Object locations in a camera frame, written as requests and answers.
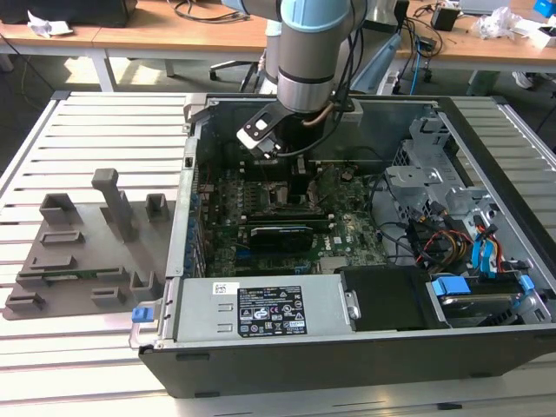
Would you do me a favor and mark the grey parts rack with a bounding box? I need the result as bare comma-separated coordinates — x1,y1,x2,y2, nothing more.
0,168,177,322

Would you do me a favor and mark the black open PC case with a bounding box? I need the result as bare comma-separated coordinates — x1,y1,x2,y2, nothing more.
129,93,556,399

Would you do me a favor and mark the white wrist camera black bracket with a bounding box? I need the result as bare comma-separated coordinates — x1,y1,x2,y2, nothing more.
235,105,287,162

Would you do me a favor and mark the blue flat wire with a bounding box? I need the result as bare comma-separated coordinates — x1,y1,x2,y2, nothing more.
470,232,504,279

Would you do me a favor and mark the teal bin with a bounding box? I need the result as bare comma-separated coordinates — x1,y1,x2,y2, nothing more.
467,69,505,96

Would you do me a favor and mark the green motherboard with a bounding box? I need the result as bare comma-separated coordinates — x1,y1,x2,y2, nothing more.
193,162,387,279

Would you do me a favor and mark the black plastic shroud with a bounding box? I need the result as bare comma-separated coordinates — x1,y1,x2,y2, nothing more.
338,266,436,334

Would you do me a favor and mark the hard disk in blue carrier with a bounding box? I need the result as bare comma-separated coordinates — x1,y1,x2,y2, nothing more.
425,273,548,330

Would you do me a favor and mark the silver chipset heatsink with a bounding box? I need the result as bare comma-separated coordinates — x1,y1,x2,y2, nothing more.
320,255,348,274

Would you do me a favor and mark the wooden desk with clutter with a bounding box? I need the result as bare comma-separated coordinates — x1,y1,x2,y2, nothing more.
393,0,556,95

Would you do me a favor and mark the green RAM stick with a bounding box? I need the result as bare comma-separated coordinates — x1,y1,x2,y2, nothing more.
43,269,123,280

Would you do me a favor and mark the office chair base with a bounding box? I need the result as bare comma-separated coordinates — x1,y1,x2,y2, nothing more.
210,59,267,94

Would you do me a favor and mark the white power strip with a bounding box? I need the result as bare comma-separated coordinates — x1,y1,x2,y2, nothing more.
376,69,401,96

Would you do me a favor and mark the metal socket cover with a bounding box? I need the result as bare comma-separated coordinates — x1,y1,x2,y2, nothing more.
305,164,341,205

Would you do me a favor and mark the red yellow orange wire bundle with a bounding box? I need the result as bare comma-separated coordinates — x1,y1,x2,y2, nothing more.
414,228,475,267

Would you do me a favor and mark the grey laptop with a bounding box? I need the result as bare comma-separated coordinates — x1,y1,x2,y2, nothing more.
459,0,512,15

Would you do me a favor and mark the CPU socket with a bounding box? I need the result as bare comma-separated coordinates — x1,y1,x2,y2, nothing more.
261,180,325,216

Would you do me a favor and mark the small black box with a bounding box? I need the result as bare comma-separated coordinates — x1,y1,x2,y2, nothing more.
431,4,460,32

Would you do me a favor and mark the hanging blue cable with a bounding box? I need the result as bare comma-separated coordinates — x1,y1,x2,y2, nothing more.
412,36,429,95

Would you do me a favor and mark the black bag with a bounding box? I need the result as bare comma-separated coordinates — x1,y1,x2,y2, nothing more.
0,0,138,28

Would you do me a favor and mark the silver metal drive cage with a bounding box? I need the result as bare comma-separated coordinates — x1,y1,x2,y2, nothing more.
384,110,500,227

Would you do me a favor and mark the crumpled white paper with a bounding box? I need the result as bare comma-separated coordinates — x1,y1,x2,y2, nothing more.
26,9,75,37

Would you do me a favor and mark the black cable coil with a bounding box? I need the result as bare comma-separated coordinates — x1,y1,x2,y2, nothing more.
173,0,252,23

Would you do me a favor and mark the clear plastic bag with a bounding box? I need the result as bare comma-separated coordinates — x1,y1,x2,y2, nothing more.
471,6,529,41

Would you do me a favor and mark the flat white box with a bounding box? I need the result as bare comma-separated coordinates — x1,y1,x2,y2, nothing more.
512,23,556,49

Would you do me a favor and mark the thin black looped wire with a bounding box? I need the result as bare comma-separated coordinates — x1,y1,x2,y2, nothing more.
347,146,384,175

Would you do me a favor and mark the black graphics card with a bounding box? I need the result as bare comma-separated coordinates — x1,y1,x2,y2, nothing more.
248,222,314,254

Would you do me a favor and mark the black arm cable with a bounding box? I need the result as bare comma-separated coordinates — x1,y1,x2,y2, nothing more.
276,23,367,158

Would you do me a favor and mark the black wire bundle in case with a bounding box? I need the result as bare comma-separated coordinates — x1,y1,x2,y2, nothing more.
367,171,420,267

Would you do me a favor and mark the long wooden desk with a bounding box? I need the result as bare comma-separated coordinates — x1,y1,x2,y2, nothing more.
0,0,279,92

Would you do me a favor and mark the grey power supply with label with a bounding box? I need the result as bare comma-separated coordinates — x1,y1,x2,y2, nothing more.
158,275,349,348

